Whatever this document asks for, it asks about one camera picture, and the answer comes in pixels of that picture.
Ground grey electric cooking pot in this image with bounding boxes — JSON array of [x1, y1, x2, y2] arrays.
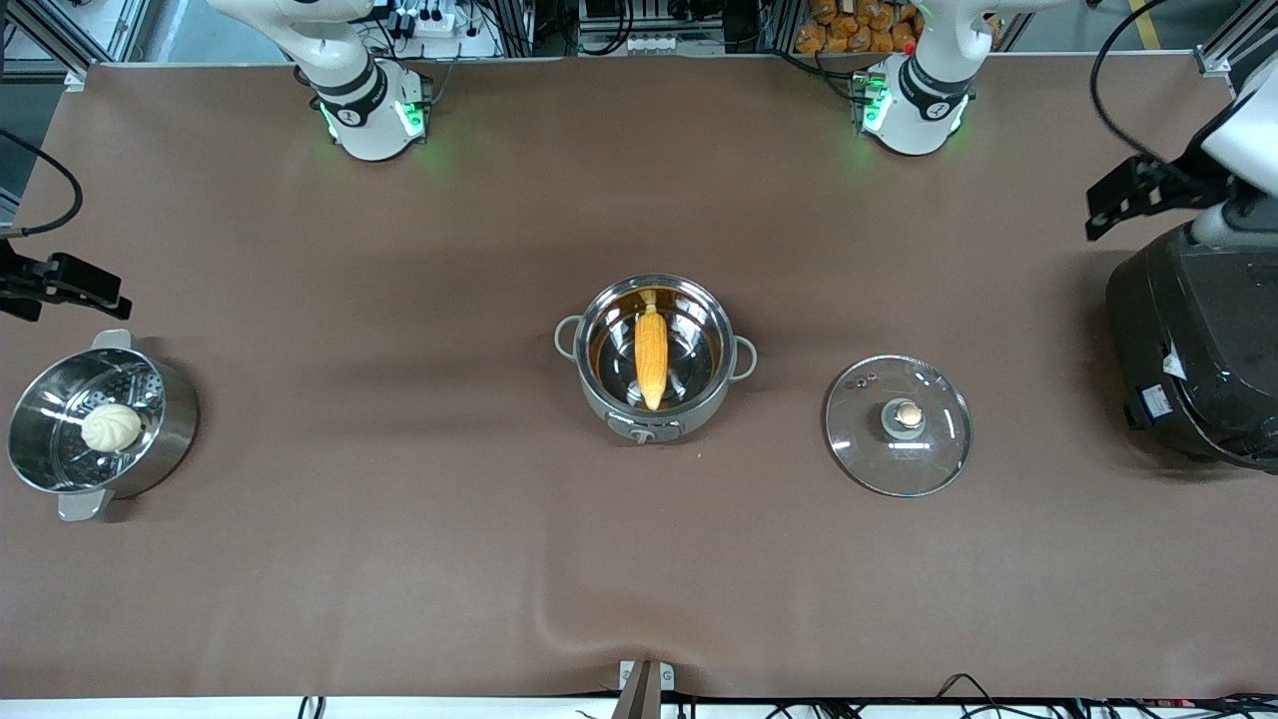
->
[[554, 275, 758, 445]]

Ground black rice cooker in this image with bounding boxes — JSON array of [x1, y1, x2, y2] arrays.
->
[[1105, 222, 1278, 472]]

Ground steel steamer pot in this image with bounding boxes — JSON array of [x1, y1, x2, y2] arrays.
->
[[7, 330, 201, 522]]

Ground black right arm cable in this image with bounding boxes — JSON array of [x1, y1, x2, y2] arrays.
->
[[0, 128, 83, 239]]

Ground white power strip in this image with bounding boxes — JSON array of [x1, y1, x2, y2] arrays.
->
[[392, 4, 470, 37]]

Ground yellow corn cob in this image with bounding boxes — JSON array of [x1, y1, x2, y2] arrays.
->
[[634, 303, 669, 411]]

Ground crate of orange bread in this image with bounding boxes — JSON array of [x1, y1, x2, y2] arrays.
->
[[796, 0, 922, 55]]

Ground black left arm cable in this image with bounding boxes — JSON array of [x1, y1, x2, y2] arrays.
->
[[1088, 0, 1199, 173]]

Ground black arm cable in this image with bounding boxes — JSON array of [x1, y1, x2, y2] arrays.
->
[[0, 128, 83, 239], [1088, 0, 1199, 173]]

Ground white steamed bun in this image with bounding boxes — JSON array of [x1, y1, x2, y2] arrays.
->
[[80, 403, 143, 453]]

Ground round glass pot lid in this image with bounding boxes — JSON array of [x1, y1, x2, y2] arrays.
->
[[825, 355, 973, 498]]

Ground brown table cover sheet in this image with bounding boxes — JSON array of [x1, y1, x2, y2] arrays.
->
[[0, 55, 1278, 700]]

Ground black floor cable bundle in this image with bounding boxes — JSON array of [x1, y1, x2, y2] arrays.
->
[[934, 674, 1278, 719]]

